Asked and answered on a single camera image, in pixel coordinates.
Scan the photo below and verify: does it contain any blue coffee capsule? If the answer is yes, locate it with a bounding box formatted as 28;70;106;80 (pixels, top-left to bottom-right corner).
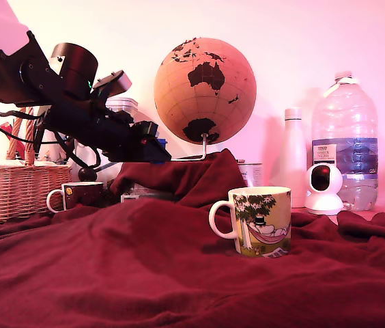
150;137;170;165

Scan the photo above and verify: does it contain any clear plastic container with lid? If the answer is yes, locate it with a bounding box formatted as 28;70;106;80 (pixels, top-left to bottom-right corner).
71;97;140;185

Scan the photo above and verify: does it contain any white cardboard box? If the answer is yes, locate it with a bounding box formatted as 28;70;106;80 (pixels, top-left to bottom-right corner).
132;184;166;196

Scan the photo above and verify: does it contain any dark box with flag print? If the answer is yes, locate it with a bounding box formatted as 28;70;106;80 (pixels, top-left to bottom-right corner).
120;191;175;205

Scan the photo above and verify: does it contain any black round-headed ladle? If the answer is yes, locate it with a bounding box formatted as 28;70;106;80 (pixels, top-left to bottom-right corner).
78;162;125;182

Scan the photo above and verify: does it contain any cork globe on metal stand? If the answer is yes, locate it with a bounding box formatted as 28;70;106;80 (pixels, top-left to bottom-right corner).
154;37;258;161

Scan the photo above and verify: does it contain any black thin utensil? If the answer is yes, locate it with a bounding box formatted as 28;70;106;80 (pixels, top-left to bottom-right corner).
33;126;44;156

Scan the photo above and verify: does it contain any metal tin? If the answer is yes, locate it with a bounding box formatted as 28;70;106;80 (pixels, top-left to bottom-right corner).
238;160;264;188

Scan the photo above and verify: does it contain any red flat utensil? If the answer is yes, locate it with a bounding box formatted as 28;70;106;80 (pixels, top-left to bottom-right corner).
0;122;26;160

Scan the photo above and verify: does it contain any dark red fleece cloth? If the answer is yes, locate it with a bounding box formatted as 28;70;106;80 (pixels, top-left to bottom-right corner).
0;148;385;328

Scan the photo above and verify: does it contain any cartoon print mug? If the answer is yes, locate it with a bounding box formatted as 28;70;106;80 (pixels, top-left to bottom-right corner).
208;186;293;259

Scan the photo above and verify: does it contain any white slim bottle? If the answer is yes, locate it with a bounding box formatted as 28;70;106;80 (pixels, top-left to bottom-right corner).
270;107;309;208

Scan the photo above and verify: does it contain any large clear water bottle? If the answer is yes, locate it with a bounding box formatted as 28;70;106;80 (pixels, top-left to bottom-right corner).
311;70;380;212

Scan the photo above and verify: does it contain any black cable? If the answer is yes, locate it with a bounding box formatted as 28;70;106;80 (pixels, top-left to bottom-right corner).
0;79;46;121
54;135;102;169

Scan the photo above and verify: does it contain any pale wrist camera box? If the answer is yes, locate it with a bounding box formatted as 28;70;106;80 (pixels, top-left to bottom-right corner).
89;70;134;107

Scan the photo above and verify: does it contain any dark red mug white handle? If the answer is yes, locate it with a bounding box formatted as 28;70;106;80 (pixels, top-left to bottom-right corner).
46;181;106;213

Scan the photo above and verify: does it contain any wicker basket with handle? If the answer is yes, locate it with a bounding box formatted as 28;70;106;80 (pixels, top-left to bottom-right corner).
0;105;74;225

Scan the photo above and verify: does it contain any small white round camera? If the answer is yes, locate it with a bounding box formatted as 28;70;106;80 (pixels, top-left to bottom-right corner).
304;163;345;216

